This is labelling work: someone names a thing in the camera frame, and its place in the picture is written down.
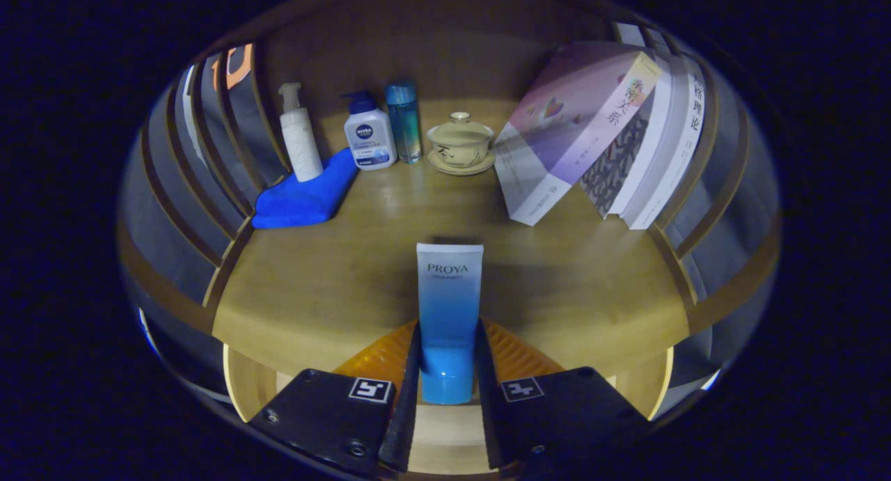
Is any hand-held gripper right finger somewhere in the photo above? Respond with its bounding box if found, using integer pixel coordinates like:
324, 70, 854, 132
475, 317, 652, 471

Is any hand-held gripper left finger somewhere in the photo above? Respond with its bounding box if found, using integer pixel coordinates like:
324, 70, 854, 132
248, 319, 423, 478

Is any blue white cosmetic tube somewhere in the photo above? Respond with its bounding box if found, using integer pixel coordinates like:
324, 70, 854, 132
416, 242, 484, 405

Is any wooden countertop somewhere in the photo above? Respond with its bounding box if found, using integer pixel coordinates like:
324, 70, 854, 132
211, 98, 691, 379

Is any wooden cabinet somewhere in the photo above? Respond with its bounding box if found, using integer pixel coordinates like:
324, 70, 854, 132
117, 0, 782, 426

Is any blue folded cloth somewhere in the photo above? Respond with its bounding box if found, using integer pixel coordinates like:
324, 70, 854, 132
251, 148, 360, 230

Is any beige lidded teacup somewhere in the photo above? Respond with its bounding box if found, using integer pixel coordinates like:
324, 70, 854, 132
426, 112, 496, 176

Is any white bottle blue pump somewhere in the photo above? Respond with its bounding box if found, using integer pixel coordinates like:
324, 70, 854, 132
340, 90, 398, 171

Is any patterned cover book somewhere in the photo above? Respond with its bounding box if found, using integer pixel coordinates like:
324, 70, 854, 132
579, 53, 690, 219

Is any white spray bottle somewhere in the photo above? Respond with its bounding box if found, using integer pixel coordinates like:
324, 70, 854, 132
278, 82, 324, 183

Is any purple cover book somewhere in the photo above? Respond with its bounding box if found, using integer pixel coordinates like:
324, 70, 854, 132
493, 41, 663, 227

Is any teal bottle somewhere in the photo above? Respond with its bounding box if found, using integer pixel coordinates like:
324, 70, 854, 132
386, 82, 423, 164

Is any white spine book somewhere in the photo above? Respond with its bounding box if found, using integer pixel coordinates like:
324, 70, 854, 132
622, 55, 707, 230

